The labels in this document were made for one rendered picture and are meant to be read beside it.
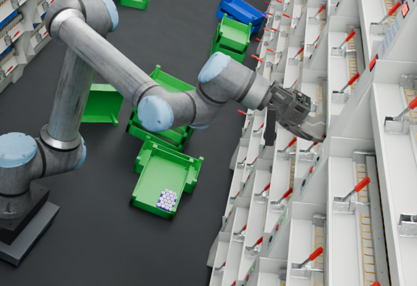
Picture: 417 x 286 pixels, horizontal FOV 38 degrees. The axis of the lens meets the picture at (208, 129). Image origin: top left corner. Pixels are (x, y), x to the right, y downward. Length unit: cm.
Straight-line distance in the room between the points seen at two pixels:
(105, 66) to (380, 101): 78
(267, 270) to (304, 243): 21
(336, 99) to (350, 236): 50
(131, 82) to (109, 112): 157
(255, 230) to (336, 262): 91
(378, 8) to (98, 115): 184
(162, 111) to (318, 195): 42
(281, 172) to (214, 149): 132
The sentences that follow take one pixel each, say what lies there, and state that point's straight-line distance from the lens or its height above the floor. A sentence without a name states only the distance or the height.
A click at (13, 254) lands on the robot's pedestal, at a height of 6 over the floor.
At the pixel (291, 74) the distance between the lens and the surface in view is 251.
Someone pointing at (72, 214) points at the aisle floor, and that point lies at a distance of 259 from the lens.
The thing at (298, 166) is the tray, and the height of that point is 95.
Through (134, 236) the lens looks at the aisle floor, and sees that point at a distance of 259.
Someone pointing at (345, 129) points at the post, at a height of 123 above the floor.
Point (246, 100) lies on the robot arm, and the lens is 154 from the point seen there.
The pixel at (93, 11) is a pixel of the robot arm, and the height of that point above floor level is 96.
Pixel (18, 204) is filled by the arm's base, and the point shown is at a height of 19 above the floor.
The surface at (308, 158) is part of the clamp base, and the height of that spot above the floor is 97.
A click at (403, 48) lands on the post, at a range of 124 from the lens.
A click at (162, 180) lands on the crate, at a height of 6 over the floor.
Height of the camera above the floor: 183
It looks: 33 degrees down
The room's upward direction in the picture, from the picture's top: 24 degrees clockwise
